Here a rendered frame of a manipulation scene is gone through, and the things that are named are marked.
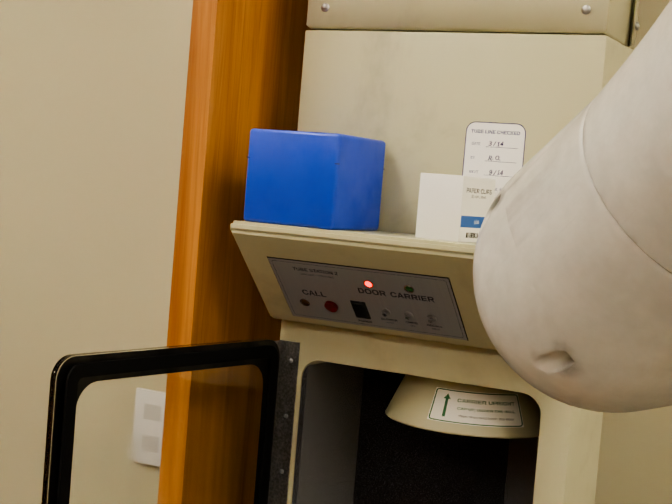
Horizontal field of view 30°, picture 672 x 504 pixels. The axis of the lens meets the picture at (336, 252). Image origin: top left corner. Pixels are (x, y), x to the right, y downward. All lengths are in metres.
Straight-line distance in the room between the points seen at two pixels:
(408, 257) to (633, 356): 0.63
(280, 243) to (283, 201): 0.04
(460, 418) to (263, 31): 0.45
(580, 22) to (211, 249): 0.43
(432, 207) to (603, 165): 0.68
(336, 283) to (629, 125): 0.76
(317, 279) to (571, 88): 0.30
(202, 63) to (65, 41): 0.82
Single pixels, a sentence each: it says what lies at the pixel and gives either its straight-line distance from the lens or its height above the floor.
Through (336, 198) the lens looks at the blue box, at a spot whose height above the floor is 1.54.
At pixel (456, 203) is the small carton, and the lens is 1.14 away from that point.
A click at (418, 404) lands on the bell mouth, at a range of 1.28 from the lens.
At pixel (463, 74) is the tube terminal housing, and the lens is 1.24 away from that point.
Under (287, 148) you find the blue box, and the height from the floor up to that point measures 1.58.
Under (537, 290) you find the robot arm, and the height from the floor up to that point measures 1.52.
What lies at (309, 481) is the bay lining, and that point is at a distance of 1.35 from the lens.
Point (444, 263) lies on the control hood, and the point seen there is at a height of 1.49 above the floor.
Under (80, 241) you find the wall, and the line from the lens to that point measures 2.03.
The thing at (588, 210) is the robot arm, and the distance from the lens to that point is 0.49.
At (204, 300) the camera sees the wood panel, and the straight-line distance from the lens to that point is 1.28.
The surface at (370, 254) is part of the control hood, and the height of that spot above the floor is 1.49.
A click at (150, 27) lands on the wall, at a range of 1.97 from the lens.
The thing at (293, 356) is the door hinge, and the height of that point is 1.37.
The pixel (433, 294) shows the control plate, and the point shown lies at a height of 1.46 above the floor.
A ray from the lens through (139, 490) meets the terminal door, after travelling 1.18.
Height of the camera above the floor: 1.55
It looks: 3 degrees down
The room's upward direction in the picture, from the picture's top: 5 degrees clockwise
